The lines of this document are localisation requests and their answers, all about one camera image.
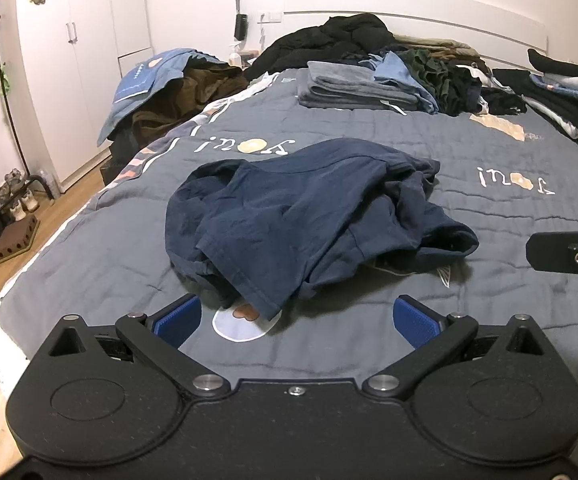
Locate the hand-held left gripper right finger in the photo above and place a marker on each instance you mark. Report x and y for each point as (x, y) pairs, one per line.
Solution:
(414, 322)

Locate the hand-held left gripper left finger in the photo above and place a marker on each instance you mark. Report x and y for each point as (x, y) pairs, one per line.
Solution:
(179, 317)

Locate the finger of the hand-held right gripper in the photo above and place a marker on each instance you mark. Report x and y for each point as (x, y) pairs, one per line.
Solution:
(554, 251)

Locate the navy printed T-shirt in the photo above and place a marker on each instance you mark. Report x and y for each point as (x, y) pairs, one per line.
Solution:
(309, 210)

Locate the stack of folded clothes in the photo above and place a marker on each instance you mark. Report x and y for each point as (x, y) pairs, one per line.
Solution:
(559, 95)

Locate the khaki folded clothes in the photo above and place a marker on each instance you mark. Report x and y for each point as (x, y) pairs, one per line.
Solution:
(439, 42)

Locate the grey printed quilt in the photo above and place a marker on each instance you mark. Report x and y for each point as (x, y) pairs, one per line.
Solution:
(494, 200)

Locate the black garment pile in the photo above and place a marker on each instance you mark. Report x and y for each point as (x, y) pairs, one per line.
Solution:
(504, 100)

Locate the brown hexagonal box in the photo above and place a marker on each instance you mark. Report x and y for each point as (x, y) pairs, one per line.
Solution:
(15, 237)

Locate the dark green garment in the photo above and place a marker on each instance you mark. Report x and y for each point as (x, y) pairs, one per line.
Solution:
(439, 77)

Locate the brown clothing pile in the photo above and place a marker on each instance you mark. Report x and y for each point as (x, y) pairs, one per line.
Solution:
(184, 95)

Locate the light blue garment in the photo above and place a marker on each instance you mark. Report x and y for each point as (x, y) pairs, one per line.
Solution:
(401, 72)

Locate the blue printed cloth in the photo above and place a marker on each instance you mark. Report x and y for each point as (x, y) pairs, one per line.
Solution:
(144, 80)

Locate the folded grey towel stack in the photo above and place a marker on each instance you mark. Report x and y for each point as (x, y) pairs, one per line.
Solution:
(349, 85)

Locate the white pump bottle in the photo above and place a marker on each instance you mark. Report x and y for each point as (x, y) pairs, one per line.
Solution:
(235, 55)

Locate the white wardrobe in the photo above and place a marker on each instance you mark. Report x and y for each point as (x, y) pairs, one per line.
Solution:
(69, 70)

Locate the black coat rack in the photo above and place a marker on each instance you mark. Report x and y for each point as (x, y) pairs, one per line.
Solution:
(6, 100)

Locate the white headboard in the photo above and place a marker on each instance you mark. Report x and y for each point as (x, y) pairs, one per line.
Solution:
(419, 7)

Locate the black padded jacket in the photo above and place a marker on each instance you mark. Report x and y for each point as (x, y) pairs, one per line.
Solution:
(329, 40)

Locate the black hairbrush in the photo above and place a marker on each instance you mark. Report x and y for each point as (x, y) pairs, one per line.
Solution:
(241, 25)

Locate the white wall switch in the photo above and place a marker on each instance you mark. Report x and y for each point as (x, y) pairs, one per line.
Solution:
(269, 16)

